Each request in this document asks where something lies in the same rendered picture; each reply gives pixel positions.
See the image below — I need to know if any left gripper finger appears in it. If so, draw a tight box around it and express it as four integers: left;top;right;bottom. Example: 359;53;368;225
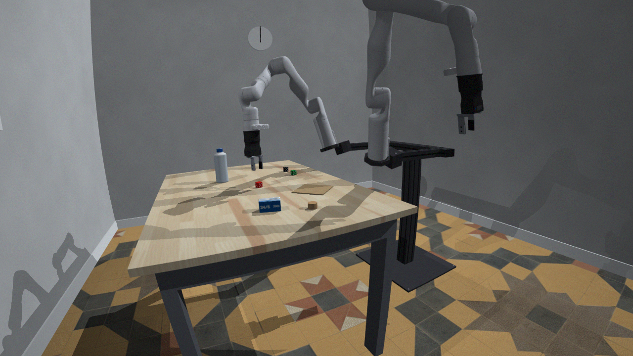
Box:
457;113;471;134
468;114;475;131

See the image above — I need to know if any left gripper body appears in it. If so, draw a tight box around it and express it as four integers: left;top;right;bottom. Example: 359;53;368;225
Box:
443;57;484;114

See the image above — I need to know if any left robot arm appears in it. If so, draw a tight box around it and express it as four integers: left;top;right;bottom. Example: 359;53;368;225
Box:
362;0;479;161

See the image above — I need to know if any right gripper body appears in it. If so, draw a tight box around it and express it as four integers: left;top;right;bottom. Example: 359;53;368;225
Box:
243;120;269;157

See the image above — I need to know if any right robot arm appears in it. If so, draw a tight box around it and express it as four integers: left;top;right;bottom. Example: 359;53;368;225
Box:
238;56;337;148

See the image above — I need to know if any grey bottle with blue cap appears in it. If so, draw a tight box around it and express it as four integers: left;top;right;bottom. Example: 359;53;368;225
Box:
214;148;228;183

